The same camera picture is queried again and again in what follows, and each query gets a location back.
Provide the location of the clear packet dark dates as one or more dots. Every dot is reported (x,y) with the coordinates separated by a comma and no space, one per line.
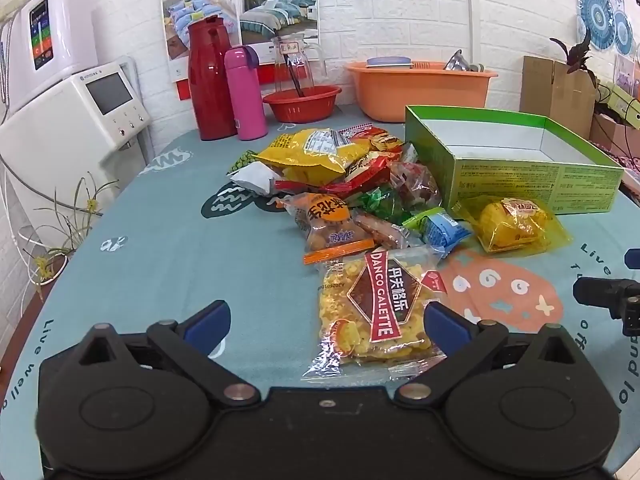
(415,185)

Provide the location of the purple leaf plant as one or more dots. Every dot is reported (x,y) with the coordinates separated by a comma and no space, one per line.
(575,52)

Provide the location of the wall poster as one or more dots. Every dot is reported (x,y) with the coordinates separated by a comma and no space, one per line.
(280,0)

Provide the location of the potted plant with yellow flowers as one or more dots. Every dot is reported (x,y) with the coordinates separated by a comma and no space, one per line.
(47,265)

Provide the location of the white snack packet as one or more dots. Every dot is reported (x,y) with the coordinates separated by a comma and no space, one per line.
(255,177)

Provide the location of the brown cardboard box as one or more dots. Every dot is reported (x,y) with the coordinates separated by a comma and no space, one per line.
(545,95)

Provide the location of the red clear snack packet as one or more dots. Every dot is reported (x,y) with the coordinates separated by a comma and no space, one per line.
(365,170)

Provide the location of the red printed snack packet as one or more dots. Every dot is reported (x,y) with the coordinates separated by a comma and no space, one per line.
(375,140)

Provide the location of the blue lid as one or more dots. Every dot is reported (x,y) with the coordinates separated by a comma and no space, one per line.
(390,62)

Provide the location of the shiny green snack packet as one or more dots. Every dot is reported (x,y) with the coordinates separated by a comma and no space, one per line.
(385,200)

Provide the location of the orange label bun packet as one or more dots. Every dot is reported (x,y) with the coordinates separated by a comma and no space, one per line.
(325,230)

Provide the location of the teal printed tablecloth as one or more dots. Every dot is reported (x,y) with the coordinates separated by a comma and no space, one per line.
(175,260)

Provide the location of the pink thermos bottle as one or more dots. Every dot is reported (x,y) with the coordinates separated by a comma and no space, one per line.
(245,95)

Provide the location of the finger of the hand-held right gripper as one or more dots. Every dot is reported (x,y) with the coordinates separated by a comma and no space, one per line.
(634,262)
(600,291)

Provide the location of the small blue green packet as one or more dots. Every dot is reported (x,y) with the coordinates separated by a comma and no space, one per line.
(442,232)

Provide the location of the green cardboard box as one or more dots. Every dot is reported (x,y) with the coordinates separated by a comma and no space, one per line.
(525,185)

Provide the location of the yellow crisps packet red label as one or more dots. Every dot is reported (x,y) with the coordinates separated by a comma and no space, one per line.
(350,310)

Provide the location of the white appliance with colour screen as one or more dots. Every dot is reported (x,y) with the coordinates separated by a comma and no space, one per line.
(65,20)

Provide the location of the yellow green carton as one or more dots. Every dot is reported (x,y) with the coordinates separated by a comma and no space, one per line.
(620,100)

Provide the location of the red thermos jug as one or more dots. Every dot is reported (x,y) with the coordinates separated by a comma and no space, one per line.
(210,85)

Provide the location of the glass pitcher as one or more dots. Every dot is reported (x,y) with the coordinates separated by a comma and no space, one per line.
(312,67)

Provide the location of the clear yellow cake packet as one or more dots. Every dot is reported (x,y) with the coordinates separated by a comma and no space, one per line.
(510,225)

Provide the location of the brown pastry packet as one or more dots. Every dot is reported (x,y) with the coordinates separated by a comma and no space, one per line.
(380,230)

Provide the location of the white wall pipe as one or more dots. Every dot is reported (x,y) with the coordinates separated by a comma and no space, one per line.
(470,10)

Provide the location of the green pea snack packet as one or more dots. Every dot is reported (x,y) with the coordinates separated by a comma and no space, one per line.
(242,161)

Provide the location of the white machine with grey screen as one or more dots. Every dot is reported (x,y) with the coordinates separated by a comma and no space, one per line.
(60,125)

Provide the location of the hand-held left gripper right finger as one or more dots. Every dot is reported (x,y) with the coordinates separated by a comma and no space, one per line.
(446,325)

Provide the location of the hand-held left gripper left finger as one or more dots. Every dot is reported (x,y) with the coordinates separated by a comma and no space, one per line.
(207,325)

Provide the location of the metal kettle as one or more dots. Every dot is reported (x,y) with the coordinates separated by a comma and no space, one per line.
(457,62)

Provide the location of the orange plastic tub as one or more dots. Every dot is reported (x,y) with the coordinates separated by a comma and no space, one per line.
(425,95)

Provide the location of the large yellow chip bag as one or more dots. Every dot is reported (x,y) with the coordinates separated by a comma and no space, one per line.
(310,157)

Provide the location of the red plastic basin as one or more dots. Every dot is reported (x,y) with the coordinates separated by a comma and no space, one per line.
(300,110)

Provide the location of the dark stirring stick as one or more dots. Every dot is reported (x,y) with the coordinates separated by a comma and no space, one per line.
(295,80)

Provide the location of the large blue patterned paper fan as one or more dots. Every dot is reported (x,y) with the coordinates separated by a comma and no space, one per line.
(596,15)

